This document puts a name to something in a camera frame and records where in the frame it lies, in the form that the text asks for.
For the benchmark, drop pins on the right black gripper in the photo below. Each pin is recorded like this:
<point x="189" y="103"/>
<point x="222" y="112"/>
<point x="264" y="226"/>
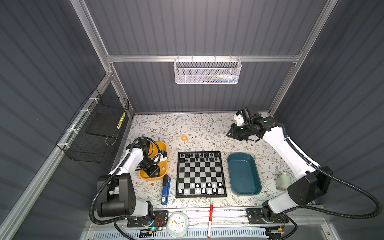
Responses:
<point x="232" y="134"/>

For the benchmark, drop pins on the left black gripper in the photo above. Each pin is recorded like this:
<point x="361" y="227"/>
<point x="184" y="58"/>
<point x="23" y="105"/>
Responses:
<point x="151" y="173"/>

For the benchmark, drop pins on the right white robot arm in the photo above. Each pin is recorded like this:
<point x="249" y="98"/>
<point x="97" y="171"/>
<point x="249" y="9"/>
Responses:
<point x="312" y="180"/>

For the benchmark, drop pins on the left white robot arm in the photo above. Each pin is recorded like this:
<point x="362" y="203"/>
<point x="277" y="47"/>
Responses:
<point x="115" y="199"/>

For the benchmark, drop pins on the yellow plastic tray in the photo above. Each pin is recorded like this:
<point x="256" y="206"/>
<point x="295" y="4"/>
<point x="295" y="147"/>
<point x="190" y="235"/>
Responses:
<point x="163" y="164"/>

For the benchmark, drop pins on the blue stapler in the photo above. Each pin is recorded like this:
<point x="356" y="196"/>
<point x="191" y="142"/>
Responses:
<point x="166" y="190"/>

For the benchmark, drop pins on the black white chessboard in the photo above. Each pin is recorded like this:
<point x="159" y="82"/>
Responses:
<point x="200" y="175"/>

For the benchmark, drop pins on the teal plastic tray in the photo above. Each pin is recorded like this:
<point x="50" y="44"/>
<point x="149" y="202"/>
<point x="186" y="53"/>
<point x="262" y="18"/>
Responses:
<point x="243" y="174"/>

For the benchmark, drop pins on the small white clock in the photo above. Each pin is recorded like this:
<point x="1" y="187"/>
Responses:
<point x="177" y="224"/>

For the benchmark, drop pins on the pale green cup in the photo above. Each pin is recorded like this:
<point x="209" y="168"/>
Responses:
<point x="283" y="182"/>

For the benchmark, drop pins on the red white marker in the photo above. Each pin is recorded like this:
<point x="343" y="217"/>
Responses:
<point x="209" y="234"/>

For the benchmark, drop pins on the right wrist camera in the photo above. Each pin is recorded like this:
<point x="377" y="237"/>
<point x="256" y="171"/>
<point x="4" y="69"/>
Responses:
<point x="242" y="116"/>

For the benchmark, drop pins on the black wire basket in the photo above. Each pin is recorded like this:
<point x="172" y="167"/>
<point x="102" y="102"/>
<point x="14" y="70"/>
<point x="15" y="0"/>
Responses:
<point x="97" y="131"/>

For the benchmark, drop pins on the white wire basket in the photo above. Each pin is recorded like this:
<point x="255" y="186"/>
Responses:
<point x="213" y="71"/>

